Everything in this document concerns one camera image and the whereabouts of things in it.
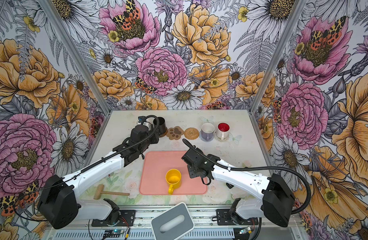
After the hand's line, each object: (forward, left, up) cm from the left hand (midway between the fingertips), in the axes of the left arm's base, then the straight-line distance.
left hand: (154, 134), depth 84 cm
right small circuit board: (-43, -45, -19) cm, 65 cm away
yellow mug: (-18, -10, -18) cm, 28 cm away
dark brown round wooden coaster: (+11, -3, -15) cm, 18 cm away
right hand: (-19, -23, -10) cm, 31 cm away
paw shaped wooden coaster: (+15, -10, -19) cm, 26 cm away
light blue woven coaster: (+10, -28, -18) cm, 35 cm away
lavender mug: (+15, -33, -17) cm, 40 cm away
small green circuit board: (-43, +18, -20) cm, 51 cm away
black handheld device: (-23, -41, -17) cm, 50 cm away
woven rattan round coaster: (+14, -21, -19) cm, 32 cm away
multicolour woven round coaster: (+8, -40, -18) cm, 45 cm away
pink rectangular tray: (-10, +2, -19) cm, 21 cm away
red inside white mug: (+15, -43, -14) cm, 48 cm away
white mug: (-2, +2, +12) cm, 12 cm away
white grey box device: (-40, -11, -18) cm, 45 cm away
